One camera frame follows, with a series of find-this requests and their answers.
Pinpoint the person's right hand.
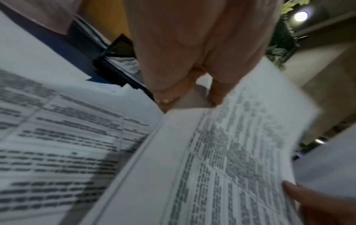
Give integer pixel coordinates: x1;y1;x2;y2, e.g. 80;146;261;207
282;180;356;225

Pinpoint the person's left hand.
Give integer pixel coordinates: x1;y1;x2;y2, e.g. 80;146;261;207
122;0;283;114

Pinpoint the printed paper sheet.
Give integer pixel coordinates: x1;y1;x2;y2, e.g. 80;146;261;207
107;56;145;85
80;56;320;225

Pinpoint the black mesh tiered tray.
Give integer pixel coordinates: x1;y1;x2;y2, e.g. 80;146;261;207
93;33;155;100

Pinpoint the pile of printed papers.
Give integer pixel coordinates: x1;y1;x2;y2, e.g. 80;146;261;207
0;11;165;225

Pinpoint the round ceiling light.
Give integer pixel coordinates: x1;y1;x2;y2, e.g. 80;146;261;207
293;10;309;22

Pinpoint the white power strip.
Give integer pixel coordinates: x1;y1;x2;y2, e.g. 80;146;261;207
73;16;109;48

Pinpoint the green plant wall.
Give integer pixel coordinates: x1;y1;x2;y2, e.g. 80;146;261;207
265;0;312;71

